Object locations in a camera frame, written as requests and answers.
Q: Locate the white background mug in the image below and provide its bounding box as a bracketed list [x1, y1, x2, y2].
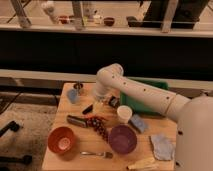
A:
[93, 14, 102, 24]

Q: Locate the bunch of dark grapes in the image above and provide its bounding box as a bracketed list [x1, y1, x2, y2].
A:
[91, 118, 108, 141]

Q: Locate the dark red background bowl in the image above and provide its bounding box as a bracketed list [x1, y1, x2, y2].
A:
[104, 17, 115, 26]

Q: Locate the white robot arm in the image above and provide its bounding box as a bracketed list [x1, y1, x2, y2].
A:
[93, 63, 213, 171]

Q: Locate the blue cloth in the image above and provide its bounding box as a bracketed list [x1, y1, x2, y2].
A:
[150, 134, 175, 161]

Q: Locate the blue sponge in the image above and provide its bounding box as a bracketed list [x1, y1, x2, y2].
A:
[129, 115, 148, 133]

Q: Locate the light blue cup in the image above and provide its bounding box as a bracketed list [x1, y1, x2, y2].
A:
[67, 89, 78, 104]

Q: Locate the metal fork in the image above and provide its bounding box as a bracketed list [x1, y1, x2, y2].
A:
[80, 151, 113, 158]

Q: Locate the red chili pepper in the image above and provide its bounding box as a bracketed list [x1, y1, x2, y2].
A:
[84, 115, 107, 121]

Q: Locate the white plastic cup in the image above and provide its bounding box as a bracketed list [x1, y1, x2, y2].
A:
[117, 105, 132, 123]

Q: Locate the green plastic tray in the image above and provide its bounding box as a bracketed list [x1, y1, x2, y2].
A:
[120, 78, 168, 116]

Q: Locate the black floor stand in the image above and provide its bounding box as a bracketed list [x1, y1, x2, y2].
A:
[0, 121, 20, 137]

